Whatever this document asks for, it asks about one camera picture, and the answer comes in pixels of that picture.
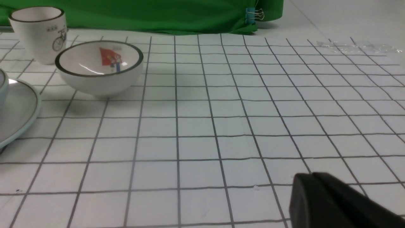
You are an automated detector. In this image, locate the pale blue round plate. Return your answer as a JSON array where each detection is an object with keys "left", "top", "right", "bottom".
[{"left": 0, "top": 79, "right": 41, "bottom": 148}]

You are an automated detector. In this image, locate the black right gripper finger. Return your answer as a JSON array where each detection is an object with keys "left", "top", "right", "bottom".
[{"left": 289, "top": 172, "right": 405, "bottom": 228}]

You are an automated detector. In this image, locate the blue binder clip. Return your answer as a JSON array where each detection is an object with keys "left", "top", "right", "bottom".
[{"left": 245, "top": 7, "right": 265, "bottom": 25}]

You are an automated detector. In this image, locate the white cup black rim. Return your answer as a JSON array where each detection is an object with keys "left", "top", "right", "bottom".
[{"left": 9, "top": 6, "right": 68, "bottom": 65}]

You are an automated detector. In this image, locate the green backdrop cloth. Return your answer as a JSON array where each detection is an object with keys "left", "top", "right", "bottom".
[{"left": 0, "top": 0, "right": 284, "bottom": 35}]

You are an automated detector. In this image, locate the white bowl with cartoon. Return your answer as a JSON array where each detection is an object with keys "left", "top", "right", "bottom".
[{"left": 55, "top": 40, "right": 144, "bottom": 97}]

